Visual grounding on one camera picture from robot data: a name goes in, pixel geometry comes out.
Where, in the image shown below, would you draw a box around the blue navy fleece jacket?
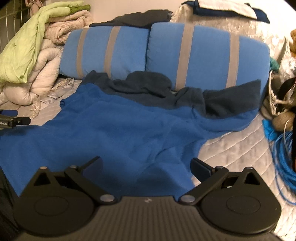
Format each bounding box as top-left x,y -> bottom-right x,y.
0,70 -> 262,200

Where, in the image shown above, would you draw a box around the blue coiled cable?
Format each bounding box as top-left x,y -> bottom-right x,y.
262,119 -> 296,205

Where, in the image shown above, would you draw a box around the navy pink folded clothes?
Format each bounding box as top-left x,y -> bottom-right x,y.
182,1 -> 270,24

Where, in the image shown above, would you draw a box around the black garment behind pillows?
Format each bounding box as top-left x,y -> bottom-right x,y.
89,9 -> 173,29

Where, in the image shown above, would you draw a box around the black bag clutter pile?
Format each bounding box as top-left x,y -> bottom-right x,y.
260,71 -> 295,132

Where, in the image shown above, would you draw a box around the beige folded comforter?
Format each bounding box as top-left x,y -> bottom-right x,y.
1,9 -> 93,106

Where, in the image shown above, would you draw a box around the left blue striped pillow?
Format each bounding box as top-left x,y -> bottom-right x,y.
60,26 -> 149,80

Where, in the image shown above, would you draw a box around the right blue striped pillow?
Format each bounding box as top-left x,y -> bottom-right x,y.
146,23 -> 269,90

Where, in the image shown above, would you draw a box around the blue striped pillow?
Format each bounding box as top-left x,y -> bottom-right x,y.
60,26 -> 149,80
146,23 -> 269,90

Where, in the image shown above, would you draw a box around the light green blanket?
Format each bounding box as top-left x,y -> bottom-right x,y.
1,1 -> 90,84

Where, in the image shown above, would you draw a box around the silver patterned cushion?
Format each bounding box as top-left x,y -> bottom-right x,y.
169,3 -> 290,68

